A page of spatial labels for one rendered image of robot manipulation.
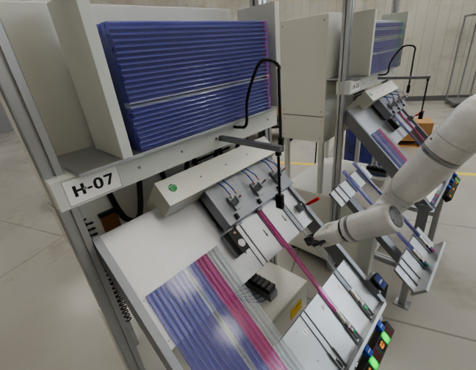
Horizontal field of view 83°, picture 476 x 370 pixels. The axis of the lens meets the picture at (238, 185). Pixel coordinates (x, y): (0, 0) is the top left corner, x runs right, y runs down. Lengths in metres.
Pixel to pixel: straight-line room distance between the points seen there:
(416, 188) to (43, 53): 0.92
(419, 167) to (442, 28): 7.89
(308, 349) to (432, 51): 8.09
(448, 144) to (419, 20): 7.84
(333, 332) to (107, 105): 0.89
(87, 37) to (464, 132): 0.75
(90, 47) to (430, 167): 0.74
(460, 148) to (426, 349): 1.49
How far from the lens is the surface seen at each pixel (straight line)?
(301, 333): 0.92
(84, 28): 0.64
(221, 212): 0.82
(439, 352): 2.07
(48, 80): 0.81
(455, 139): 0.72
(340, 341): 1.02
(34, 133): 0.68
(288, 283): 1.33
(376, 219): 0.84
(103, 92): 0.63
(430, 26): 8.54
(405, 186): 0.77
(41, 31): 0.82
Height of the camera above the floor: 1.58
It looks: 26 degrees down
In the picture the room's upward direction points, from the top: 6 degrees counter-clockwise
